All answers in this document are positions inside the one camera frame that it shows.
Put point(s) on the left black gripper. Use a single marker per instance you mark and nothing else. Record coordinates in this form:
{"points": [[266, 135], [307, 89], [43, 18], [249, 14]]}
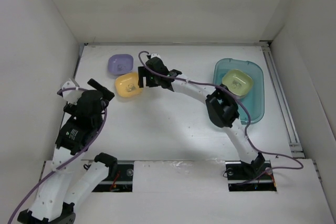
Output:
{"points": [[108, 95]]}

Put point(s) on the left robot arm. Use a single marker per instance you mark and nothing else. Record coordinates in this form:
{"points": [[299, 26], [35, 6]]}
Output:
{"points": [[57, 201]]}

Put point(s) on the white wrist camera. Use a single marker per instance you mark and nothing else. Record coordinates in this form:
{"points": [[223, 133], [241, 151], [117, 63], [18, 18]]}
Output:
{"points": [[71, 96], [153, 55]]}

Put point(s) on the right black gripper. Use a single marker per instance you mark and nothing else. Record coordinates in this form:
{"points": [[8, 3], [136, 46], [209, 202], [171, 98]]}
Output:
{"points": [[143, 73]]}

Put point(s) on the green plate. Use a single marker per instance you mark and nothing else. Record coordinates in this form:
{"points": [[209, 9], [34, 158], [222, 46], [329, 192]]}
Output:
{"points": [[238, 82]]}

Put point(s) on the purple plate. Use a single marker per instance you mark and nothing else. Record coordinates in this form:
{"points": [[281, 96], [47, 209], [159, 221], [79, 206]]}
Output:
{"points": [[120, 64]]}

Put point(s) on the teal plastic bin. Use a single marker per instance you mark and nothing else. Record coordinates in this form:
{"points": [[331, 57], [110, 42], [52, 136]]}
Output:
{"points": [[254, 101]]}

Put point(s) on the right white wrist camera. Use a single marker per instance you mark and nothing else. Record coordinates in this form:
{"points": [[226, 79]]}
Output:
{"points": [[153, 55]]}

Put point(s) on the yellow plate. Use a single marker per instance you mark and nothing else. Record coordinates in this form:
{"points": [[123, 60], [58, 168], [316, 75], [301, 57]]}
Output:
{"points": [[127, 85]]}

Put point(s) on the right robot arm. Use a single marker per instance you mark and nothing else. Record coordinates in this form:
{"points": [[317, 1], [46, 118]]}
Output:
{"points": [[221, 107]]}

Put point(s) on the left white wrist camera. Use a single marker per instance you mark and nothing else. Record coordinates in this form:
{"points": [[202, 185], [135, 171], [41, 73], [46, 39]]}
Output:
{"points": [[71, 96]]}

